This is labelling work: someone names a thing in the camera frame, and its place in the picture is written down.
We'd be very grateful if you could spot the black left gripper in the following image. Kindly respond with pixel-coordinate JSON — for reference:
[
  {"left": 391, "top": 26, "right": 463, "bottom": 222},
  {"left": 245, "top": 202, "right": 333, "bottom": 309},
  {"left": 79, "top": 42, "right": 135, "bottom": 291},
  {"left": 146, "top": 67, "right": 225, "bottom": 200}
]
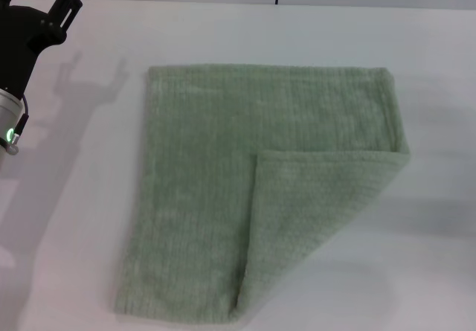
[{"left": 0, "top": 0, "right": 83, "bottom": 97}]

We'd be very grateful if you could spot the green terry towel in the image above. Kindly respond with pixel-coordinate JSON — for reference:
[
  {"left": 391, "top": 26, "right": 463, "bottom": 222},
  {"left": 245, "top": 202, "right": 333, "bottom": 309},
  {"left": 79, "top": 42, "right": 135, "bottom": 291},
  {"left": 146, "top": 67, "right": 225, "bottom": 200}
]
[{"left": 112, "top": 62, "right": 412, "bottom": 314}]

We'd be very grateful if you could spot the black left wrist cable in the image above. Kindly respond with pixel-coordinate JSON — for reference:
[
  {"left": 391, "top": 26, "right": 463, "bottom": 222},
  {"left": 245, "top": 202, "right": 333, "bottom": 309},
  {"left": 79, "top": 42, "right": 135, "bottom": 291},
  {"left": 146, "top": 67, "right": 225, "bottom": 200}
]
[{"left": 14, "top": 94, "right": 31, "bottom": 148}]

